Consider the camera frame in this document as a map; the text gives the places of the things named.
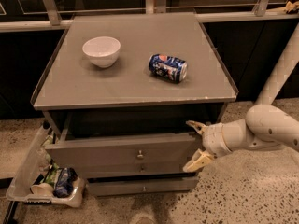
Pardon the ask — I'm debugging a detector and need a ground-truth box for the yellow object on rail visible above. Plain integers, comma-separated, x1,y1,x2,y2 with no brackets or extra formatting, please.
284,1,299,14

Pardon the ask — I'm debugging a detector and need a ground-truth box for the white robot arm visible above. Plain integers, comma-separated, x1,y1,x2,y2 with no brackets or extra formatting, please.
183,105,299,173

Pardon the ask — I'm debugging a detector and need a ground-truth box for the blue snack bag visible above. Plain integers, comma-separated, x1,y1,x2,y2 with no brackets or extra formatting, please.
53,168,78,198

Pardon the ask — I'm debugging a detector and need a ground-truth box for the grey bottom drawer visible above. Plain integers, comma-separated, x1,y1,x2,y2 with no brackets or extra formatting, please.
87,176,198,196

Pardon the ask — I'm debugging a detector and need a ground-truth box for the grey middle drawer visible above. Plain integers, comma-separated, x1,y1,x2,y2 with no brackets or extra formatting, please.
76,162,192,178

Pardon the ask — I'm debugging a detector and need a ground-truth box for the white paper cup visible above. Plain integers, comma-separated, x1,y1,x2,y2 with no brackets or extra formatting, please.
30,183,54,196

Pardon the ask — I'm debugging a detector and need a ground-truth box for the white ceramic bowl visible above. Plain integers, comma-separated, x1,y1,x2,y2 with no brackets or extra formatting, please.
82,36,121,68

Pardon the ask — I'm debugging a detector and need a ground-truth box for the clear plastic bin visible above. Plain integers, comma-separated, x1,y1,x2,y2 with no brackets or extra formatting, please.
6,127,85,208

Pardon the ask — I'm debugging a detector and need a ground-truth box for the green snack bag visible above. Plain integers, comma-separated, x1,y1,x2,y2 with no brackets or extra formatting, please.
40,133,64,186

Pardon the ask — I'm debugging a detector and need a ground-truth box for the grey drawer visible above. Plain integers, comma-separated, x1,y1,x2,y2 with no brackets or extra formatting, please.
87,176,198,196
46,132,201,169
76,162,192,178

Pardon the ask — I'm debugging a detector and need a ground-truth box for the grey top drawer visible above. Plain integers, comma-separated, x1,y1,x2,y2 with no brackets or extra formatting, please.
46,132,201,169

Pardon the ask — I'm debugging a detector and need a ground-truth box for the white diagonal post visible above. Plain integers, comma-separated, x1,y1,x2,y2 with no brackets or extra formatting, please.
255,24,299,105

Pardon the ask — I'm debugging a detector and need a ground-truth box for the metal railing frame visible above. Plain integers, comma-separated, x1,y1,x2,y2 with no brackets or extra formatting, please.
0,0,298,32

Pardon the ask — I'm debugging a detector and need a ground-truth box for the blue soda can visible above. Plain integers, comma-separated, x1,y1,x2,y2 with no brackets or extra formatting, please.
149,54,188,83

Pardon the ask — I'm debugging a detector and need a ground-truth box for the grey drawer cabinet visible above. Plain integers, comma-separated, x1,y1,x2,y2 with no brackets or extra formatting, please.
32,13,237,184

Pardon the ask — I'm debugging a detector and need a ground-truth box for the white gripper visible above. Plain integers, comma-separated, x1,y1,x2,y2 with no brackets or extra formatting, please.
182,120,232,173

